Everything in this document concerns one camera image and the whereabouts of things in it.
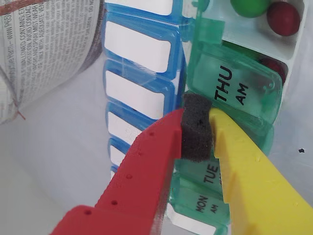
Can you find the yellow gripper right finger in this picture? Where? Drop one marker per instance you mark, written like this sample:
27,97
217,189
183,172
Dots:
256,191

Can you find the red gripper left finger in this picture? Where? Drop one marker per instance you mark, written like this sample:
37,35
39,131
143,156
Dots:
137,181

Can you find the weekly pill organizer box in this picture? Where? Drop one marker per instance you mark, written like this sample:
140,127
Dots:
137,46

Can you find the white table cloth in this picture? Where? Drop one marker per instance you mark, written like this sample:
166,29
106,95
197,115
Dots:
61,159

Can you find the white printed label bottle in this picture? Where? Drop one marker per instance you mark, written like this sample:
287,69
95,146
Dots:
49,49

